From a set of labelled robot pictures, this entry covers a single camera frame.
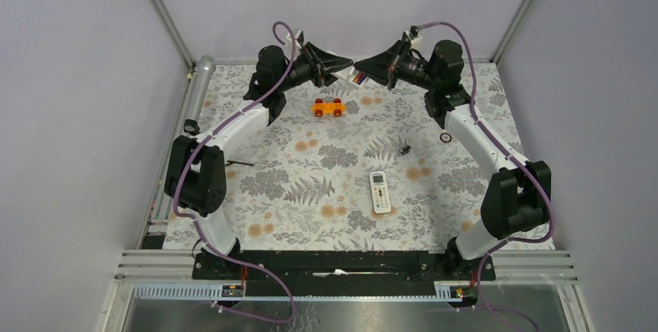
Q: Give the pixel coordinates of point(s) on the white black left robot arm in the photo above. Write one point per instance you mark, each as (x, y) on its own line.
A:
(196, 177)

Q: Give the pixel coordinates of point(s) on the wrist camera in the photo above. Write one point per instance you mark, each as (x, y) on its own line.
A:
(297, 39)
(412, 34)

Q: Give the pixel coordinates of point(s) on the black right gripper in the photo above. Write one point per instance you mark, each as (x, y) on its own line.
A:
(385, 67)

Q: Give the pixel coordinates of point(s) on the floral patterned table mat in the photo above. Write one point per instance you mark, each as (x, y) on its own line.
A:
(309, 188)

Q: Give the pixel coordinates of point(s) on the black mini tripod stand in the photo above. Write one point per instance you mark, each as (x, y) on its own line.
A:
(230, 163)

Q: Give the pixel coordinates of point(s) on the orange toy car chassis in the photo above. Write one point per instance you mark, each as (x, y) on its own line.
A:
(334, 108)

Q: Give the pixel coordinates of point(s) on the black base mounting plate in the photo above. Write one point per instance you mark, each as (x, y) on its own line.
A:
(342, 273)

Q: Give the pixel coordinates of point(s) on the silver microphone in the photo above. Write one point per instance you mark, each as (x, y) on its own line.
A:
(201, 76)

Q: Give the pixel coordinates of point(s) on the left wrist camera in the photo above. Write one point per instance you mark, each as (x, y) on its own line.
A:
(297, 39)

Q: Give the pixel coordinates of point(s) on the white remote with screen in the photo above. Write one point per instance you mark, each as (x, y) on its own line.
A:
(379, 192)

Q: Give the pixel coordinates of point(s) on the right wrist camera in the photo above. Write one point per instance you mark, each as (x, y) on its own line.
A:
(412, 34)

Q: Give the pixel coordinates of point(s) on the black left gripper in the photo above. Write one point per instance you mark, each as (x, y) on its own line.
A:
(321, 63)

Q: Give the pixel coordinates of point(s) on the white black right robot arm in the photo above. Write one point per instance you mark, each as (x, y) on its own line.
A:
(517, 197)

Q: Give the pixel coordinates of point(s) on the black batteries pair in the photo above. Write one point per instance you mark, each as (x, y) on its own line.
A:
(404, 151)

